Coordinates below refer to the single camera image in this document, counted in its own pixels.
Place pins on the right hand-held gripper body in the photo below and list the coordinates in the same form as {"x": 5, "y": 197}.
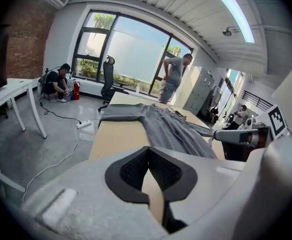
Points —
{"x": 273, "y": 124}

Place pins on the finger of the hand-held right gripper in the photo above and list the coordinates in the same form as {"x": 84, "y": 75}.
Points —
{"x": 231, "y": 136}

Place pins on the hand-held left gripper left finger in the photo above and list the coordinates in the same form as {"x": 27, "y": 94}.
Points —
{"x": 80, "y": 199}

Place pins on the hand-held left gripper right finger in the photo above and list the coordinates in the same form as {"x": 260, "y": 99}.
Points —
{"x": 206, "y": 184}

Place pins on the taupe fabric belt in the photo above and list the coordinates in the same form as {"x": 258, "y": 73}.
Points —
{"x": 179, "y": 114}

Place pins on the grey shirt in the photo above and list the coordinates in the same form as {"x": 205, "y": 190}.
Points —
{"x": 165, "y": 131}

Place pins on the black balcony railing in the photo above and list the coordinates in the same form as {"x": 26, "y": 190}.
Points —
{"x": 258, "y": 99}

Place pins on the clothes rack with garments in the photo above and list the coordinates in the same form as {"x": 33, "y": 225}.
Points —
{"x": 214, "y": 104}

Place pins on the grey locker cabinet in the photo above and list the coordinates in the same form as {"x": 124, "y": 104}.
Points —
{"x": 199, "y": 91}

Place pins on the white power strip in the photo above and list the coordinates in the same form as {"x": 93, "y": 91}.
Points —
{"x": 83, "y": 123}

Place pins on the white desk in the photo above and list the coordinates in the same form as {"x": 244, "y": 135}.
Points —
{"x": 10, "y": 91}
{"x": 5, "y": 176}

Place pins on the grey ceiling fixture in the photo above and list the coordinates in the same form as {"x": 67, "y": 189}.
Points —
{"x": 228, "y": 32}

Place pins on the red fire extinguisher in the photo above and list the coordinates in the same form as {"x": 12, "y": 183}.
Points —
{"x": 76, "y": 90}

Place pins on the ceiling light panel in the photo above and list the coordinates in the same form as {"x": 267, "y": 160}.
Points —
{"x": 236, "y": 11}

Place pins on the black office chair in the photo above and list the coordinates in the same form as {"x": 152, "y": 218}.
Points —
{"x": 109, "y": 81}

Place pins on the black framed window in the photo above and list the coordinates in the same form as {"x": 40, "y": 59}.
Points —
{"x": 130, "y": 56}

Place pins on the blue wall poster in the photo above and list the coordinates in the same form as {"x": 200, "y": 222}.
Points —
{"x": 221, "y": 82}

